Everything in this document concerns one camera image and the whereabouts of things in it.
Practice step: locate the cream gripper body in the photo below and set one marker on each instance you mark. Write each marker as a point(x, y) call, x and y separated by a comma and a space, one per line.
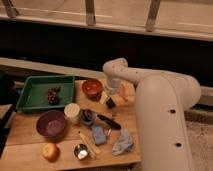
point(112, 86)

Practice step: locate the black eraser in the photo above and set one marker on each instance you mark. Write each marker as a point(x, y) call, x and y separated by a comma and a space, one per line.
point(107, 100)

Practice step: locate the red bowl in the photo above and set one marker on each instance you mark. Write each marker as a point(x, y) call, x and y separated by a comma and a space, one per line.
point(92, 88)

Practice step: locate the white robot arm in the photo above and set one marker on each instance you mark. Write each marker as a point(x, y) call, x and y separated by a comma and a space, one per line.
point(161, 98)

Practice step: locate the purple bowl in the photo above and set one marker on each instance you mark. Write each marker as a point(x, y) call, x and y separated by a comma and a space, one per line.
point(51, 123)

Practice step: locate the orange carrot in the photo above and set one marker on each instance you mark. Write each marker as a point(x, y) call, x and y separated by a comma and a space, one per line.
point(122, 93)

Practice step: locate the blue tape roll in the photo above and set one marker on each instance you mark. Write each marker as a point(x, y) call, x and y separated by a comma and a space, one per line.
point(87, 117)

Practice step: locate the white cylindrical container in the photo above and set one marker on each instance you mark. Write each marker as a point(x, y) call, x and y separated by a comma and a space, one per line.
point(72, 112)

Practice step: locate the blue sponge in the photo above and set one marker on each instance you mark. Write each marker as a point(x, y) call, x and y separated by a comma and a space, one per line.
point(98, 134)

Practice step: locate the wooden stick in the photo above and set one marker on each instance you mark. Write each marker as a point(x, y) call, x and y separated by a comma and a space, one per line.
point(91, 152)
point(90, 142)

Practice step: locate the crumpled grey cloth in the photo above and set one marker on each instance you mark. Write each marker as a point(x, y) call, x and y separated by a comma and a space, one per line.
point(123, 144)

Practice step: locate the dark grape bunch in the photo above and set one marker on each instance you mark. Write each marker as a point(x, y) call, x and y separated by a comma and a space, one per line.
point(53, 95)

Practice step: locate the small metal cup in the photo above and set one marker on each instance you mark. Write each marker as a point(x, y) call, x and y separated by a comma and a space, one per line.
point(81, 151)

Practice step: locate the green plastic tray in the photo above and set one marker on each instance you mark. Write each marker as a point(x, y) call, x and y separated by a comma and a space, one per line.
point(34, 96)

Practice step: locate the red yellow apple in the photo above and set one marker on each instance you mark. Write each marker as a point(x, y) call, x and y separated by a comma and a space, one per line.
point(50, 151)

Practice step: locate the black handled knife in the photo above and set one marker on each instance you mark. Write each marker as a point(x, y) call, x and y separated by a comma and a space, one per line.
point(107, 120)

